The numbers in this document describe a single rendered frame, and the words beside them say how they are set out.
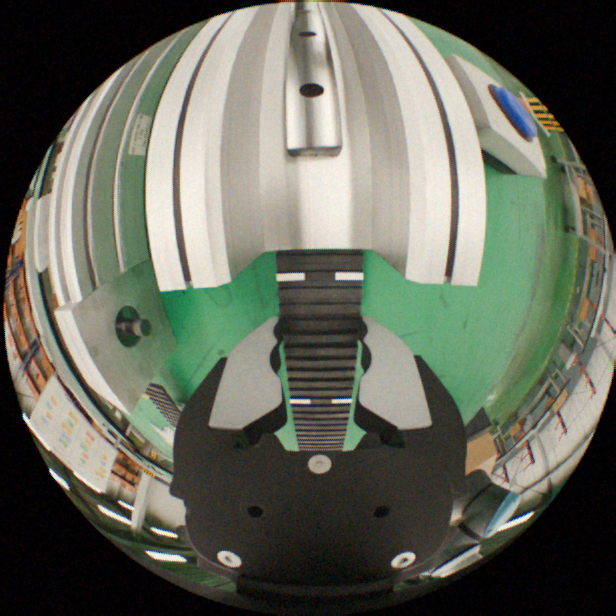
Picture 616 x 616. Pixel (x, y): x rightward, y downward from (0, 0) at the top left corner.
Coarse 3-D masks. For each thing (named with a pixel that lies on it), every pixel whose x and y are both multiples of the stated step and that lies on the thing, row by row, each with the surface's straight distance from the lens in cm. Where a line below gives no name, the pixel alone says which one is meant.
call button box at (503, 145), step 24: (456, 72) 17; (480, 72) 19; (480, 96) 15; (480, 120) 14; (504, 120) 15; (480, 144) 16; (504, 144) 15; (528, 144) 17; (504, 168) 20; (528, 168) 18
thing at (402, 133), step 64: (192, 64) 9; (256, 64) 11; (320, 64) 10; (384, 64) 8; (192, 128) 6; (256, 128) 9; (320, 128) 8; (384, 128) 7; (448, 128) 6; (192, 192) 5; (256, 192) 8; (320, 192) 8; (384, 192) 7; (448, 192) 6; (192, 256) 6; (256, 256) 8; (384, 256) 7; (448, 256) 6
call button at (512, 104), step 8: (496, 88) 17; (504, 88) 17; (504, 96) 16; (512, 96) 18; (504, 104) 16; (512, 104) 16; (520, 104) 18; (512, 112) 16; (520, 112) 16; (520, 120) 16; (528, 120) 17; (520, 128) 16; (528, 128) 16; (528, 136) 17; (536, 136) 18
